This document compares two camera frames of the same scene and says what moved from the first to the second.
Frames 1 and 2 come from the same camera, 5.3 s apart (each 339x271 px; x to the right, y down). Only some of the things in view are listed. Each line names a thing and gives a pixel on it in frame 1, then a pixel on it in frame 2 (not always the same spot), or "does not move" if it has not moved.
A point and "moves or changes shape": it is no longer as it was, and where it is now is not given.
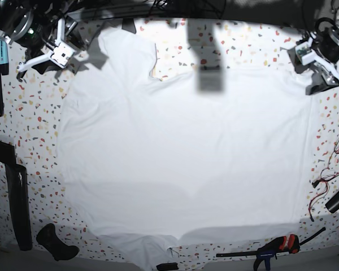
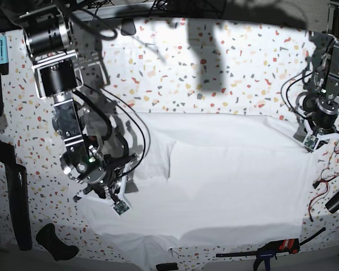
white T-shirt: [148, 163] moves or changes shape
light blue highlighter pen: [3, 57] does not move
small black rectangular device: [167, 266] does not move
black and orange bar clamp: [289, 243] does not move
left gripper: [71, 38] -> [111, 189]
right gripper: [323, 70] -> [324, 135]
